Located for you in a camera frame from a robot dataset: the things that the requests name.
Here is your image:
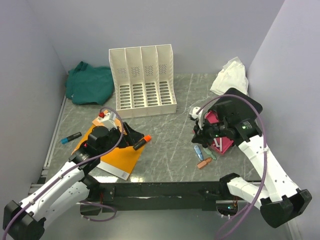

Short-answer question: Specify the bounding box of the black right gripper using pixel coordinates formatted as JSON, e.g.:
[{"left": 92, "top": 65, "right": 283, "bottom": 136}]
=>
[{"left": 191, "top": 117, "right": 227, "bottom": 146}]

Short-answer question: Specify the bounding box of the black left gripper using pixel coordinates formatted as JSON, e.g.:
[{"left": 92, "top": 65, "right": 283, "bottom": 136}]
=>
[{"left": 98, "top": 121, "right": 144, "bottom": 156}]

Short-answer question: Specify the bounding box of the black drawer organizer box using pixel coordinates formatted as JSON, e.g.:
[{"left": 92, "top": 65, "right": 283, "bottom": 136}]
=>
[{"left": 209, "top": 87, "right": 264, "bottom": 136}]

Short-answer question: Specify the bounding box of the blue cap highlighter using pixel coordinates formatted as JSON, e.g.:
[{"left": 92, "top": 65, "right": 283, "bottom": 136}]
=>
[{"left": 60, "top": 132, "right": 82, "bottom": 145}]

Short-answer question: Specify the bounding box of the black cap whiteboard marker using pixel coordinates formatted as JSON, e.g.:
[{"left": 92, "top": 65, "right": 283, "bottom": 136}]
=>
[{"left": 219, "top": 138, "right": 223, "bottom": 153}]

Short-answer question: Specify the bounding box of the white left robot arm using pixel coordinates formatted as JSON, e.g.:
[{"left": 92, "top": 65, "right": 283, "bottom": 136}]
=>
[{"left": 2, "top": 122, "right": 144, "bottom": 240}]

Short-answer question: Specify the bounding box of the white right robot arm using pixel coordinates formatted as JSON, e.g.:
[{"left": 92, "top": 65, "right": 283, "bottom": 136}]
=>
[{"left": 191, "top": 119, "right": 312, "bottom": 228}]

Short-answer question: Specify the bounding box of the blue clip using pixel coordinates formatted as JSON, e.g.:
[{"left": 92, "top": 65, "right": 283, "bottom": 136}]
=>
[{"left": 193, "top": 145, "right": 204, "bottom": 161}]

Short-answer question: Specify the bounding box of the orange cap highlighter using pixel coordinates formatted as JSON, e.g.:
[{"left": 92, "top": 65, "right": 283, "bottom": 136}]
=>
[{"left": 133, "top": 135, "right": 152, "bottom": 151}]

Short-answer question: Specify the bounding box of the green clip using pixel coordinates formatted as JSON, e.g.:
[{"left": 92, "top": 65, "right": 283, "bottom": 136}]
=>
[{"left": 202, "top": 147, "right": 217, "bottom": 160}]

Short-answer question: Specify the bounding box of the orange notebook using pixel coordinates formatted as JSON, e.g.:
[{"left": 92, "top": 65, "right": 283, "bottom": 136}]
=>
[{"left": 72, "top": 132, "right": 145, "bottom": 180}]

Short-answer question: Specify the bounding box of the orange clip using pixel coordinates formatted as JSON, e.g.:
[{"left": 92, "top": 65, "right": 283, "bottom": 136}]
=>
[{"left": 196, "top": 157, "right": 213, "bottom": 169}]

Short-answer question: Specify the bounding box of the small orange booklet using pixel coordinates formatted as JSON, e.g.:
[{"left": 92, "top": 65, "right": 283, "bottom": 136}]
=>
[{"left": 92, "top": 110, "right": 122, "bottom": 132}]

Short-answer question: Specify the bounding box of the white file organizer rack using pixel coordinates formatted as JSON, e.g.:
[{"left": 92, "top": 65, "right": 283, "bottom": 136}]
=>
[{"left": 108, "top": 44, "right": 177, "bottom": 119}]

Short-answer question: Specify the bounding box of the white crumpled paper bag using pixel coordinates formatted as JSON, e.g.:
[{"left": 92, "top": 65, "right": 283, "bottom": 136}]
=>
[{"left": 210, "top": 57, "right": 249, "bottom": 96}]

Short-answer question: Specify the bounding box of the green cloth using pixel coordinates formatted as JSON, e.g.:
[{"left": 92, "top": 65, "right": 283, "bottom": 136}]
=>
[{"left": 65, "top": 61, "right": 115, "bottom": 105}]

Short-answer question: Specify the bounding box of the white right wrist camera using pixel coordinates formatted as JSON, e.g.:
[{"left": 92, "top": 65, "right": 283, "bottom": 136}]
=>
[{"left": 189, "top": 106, "right": 205, "bottom": 130}]

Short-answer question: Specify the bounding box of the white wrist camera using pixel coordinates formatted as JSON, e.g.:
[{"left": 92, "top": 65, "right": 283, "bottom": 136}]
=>
[
  {"left": 97, "top": 111, "right": 117, "bottom": 129},
  {"left": 189, "top": 106, "right": 205, "bottom": 130}
]

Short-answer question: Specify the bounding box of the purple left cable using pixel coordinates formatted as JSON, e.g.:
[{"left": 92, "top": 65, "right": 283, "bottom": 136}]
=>
[{"left": 2, "top": 107, "right": 125, "bottom": 238}]

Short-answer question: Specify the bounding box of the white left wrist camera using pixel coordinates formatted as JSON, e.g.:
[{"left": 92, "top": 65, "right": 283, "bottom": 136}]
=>
[{"left": 97, "top": 111, "right": 117, "bottom": 129}]

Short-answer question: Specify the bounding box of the black base frame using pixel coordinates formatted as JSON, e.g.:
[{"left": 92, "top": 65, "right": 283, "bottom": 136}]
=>
[{"left": 77, "top": 174, "right": 251, "bottom": 216}]

